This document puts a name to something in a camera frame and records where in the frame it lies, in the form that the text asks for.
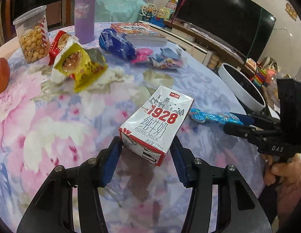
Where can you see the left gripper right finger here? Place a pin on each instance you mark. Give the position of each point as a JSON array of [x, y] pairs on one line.
[[238, 208]]

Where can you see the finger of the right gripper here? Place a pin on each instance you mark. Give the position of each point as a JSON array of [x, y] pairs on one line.
[[261, 121], [250, 133]]

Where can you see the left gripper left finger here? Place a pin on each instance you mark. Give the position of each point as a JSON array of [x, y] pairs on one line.
[[51, 209]]

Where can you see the blue candy wrapper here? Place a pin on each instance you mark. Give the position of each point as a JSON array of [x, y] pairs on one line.
[[222, 118]]

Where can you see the white milk carton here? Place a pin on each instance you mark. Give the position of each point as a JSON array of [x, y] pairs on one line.
[[150, 130]]

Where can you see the pink plastic wrapper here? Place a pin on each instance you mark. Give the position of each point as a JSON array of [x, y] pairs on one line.
[[142, 55]]

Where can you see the white tissue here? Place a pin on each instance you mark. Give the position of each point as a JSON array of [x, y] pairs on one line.
[[50, 89]]

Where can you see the yellow snack bag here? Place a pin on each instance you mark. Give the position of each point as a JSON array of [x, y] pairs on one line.
[[84, 66]]

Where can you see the red snack bag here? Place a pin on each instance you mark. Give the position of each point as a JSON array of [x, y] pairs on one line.
[[57, 45]]

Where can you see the white round trash bin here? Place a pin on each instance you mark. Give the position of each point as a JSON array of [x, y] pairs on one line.
[[242, 88]]

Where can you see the person's right hand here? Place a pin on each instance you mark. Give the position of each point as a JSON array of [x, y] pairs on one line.
[[289, 191]]

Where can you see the floral tablecloth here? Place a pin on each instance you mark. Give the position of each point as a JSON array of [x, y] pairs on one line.
[[35, 136]]

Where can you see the white TV cabinet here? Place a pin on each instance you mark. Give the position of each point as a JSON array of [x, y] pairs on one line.
[[204, 50]]

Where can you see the black flat screen television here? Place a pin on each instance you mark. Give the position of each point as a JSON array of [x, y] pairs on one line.
[[242, 24]]

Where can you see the colourful foil wrapper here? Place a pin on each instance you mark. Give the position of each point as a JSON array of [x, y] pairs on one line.
[[168, 59]]

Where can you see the red apple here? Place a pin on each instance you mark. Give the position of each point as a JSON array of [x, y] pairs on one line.
[[4, 74]]

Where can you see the colourful children's book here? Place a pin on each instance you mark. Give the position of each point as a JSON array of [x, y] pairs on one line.
[[139, 34]]

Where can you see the toy ferris wheel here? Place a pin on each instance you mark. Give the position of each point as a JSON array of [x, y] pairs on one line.
[[148, 11]]

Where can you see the clear jar of snacks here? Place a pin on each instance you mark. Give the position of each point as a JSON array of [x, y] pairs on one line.
[[32, 32]]

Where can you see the teal cloth covered furniture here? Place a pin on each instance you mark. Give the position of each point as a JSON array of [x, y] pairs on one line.
[[123, 11]]

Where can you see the purple water bottle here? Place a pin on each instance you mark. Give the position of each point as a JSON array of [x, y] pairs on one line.
[[84, 20]]

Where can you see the rainbow stacking ring toy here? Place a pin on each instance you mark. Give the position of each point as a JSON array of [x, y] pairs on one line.
[[259, 79]]

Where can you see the wooden sliding door frame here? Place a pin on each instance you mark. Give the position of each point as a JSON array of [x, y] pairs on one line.
[[59, 13]]

